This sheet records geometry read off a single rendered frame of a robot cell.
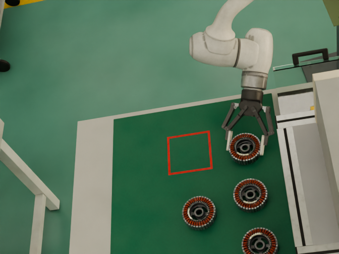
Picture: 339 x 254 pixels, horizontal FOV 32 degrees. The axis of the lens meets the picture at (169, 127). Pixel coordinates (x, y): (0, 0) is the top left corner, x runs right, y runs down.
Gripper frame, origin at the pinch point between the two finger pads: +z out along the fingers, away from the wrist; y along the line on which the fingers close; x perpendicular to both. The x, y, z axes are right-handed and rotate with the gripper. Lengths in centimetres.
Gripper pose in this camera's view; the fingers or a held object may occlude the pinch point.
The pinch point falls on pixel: (245, 147)
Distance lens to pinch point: 205.6
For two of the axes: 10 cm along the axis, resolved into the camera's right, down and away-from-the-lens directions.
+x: -3.5, -0.4, -9.3
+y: -9.3, -1.2, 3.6
